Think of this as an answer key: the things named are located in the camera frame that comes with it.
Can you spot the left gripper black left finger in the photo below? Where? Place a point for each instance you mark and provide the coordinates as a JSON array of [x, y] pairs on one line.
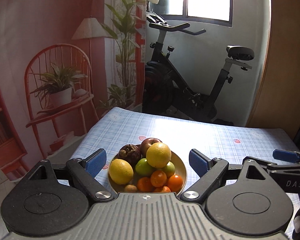
[[83, 173]]

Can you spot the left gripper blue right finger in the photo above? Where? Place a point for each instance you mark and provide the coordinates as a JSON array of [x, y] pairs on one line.
[[210, 172]]

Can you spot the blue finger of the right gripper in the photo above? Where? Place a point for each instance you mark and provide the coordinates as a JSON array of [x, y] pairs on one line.
[[288, 156]]

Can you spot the yellow lemon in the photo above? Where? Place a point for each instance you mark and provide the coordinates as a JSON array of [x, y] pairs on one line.
[[120, 171]]

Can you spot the green apple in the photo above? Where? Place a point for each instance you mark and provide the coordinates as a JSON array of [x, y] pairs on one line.
[[143, 168], [169, 169]]

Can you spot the brown longan fruit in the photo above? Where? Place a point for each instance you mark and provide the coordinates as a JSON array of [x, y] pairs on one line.
[[130, 188]]

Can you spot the dark purple mangosteen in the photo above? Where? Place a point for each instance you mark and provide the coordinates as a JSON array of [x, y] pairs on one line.
[[130, 153]]

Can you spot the small mandarin orange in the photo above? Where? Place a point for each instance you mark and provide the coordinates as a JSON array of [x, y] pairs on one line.
[[158, 178]]

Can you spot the red apple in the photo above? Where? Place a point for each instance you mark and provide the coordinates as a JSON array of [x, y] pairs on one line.
[[146, 144]]

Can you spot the cream round plate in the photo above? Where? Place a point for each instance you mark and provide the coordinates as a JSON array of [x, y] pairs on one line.
[[180, 171]]

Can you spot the blue plaid tablecloth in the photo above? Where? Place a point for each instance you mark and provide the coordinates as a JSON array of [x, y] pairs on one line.
[[142, 217]]

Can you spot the printed room backdrop poster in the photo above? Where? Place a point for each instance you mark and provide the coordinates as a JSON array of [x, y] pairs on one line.
[[64, 63]]

